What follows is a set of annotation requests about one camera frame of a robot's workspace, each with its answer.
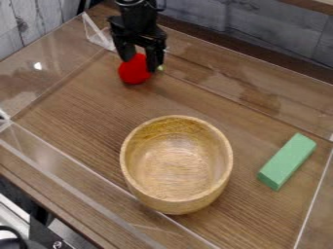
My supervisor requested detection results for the black metal stand base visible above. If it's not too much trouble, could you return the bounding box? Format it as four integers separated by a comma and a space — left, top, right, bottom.
28, 216, 73, 249

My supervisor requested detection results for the clear acrylic corner bracket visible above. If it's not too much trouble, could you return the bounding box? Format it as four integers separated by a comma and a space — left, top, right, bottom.
81, 12, 116, 52

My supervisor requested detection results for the red plush strawberry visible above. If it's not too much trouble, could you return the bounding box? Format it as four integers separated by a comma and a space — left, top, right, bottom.
118, 53, 158, 85

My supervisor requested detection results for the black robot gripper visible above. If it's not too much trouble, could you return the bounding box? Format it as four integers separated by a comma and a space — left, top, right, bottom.
108, 0, 167, 73

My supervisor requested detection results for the green rectangular block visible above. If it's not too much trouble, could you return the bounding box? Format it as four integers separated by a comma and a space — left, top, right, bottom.
258, 133, 317, 191

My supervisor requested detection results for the black cable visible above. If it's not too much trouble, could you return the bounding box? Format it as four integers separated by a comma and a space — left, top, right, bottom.
0, 225, 29, 249

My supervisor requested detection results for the wooden bowl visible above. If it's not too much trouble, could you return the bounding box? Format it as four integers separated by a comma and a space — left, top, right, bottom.
119, 115, 234, 215

